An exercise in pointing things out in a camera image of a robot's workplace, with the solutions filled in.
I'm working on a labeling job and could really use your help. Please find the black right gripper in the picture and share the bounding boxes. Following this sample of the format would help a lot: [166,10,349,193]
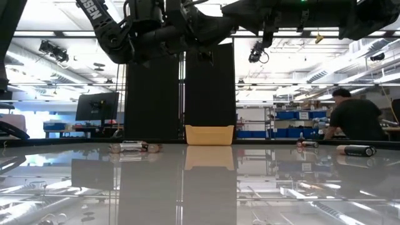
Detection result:
[221,0,282,35]

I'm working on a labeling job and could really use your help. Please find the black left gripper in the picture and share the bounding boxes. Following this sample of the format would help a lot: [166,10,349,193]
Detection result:
[165,0,238,48]

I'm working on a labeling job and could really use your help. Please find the silver black battery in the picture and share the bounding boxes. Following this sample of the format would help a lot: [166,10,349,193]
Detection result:
[120,143,144,153]
[296,141,320,149]

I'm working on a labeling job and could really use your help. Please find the black folding divider screen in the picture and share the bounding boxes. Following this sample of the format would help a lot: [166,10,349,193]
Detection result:
[124,42,238,141]

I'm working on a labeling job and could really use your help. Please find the yellow plastic bin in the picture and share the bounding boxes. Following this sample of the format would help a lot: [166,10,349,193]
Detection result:
[184,124,235,146]

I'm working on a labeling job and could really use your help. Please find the metal shelf rack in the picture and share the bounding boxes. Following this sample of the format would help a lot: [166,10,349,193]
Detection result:
[264,106,333,140]

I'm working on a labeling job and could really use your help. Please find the person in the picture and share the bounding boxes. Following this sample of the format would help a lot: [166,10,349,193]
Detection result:
[323,87,390,141]

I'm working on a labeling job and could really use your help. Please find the black background monitor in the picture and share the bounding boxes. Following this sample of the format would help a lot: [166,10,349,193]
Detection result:
[74,92,120,122]

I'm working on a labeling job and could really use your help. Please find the white glossy work sheet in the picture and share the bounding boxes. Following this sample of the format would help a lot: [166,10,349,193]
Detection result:
[0,142,400,225]

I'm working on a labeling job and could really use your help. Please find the dark background desk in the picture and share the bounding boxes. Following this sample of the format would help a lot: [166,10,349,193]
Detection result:
[43,124,125,139]

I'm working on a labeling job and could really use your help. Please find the blue storage box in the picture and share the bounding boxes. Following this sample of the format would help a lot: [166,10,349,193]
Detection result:
[42,121,67,132]

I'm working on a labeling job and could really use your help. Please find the black overhead camera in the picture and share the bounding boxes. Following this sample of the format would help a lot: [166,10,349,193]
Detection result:
[248,40,270,64]

